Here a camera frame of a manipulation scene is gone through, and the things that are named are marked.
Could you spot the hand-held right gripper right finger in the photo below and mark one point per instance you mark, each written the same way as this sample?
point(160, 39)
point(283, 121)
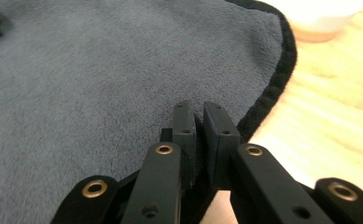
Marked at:
point(229, 161)

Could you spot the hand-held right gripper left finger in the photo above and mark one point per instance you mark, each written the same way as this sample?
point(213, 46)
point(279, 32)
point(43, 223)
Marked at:
point(166, 174)

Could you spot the grey and yellow towel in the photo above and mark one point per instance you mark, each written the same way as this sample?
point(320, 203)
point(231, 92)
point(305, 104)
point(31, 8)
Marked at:
point(107, 93)

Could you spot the white metal rack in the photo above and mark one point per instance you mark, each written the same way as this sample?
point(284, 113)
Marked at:
point(316, 15)

